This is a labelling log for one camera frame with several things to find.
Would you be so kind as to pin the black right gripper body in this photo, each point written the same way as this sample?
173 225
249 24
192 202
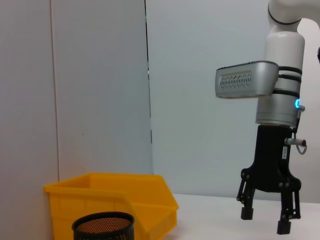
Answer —
271 160

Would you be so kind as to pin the yellow plastic storage bin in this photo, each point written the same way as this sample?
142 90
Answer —
100 202

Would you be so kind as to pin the black mesh pen cup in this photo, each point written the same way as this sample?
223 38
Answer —
102 230

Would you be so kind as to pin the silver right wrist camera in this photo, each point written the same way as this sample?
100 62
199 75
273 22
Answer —
245 80

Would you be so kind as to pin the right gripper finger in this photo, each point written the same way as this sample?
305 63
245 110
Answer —
247 200
291 205

